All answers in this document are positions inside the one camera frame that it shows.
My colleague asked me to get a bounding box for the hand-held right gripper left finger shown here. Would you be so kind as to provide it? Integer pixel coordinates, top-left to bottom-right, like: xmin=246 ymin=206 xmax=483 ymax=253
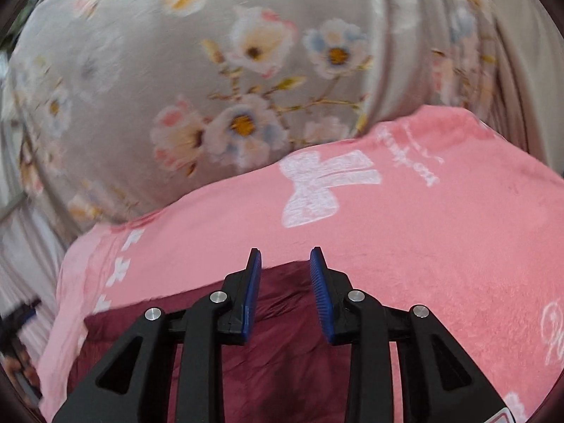
xmin=52 ymin=248 xmax=264 ymax=423

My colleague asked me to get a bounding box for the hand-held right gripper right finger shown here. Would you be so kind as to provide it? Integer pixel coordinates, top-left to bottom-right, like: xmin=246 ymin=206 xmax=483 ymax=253
xmin=309 ymin=247 xmax=514 ymax=423

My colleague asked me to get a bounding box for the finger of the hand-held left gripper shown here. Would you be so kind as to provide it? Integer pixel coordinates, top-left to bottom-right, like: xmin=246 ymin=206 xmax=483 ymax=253
xmin=0 ymin=299 xmax=43 ymax=332

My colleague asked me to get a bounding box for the maroon puffer jacket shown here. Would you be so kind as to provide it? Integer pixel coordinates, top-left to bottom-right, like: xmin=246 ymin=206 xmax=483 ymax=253
xmin=68 ymin=261 xmax=408 ymax=423

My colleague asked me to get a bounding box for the white satin curtain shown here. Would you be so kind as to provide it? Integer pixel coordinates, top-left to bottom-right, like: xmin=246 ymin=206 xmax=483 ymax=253
xmin=0 ymin=194 xmax=71 ymax=362

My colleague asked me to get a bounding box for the pink printed blanket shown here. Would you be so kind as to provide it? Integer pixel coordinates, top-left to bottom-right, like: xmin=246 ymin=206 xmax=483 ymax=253
xmin=37 ymin=105 xmax=564 ymax=423

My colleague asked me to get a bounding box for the grey floral cloth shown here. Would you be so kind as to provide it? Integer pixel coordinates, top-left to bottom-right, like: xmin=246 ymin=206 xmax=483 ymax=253
xmin=6 ymin=0 xmax=529 ymax=234

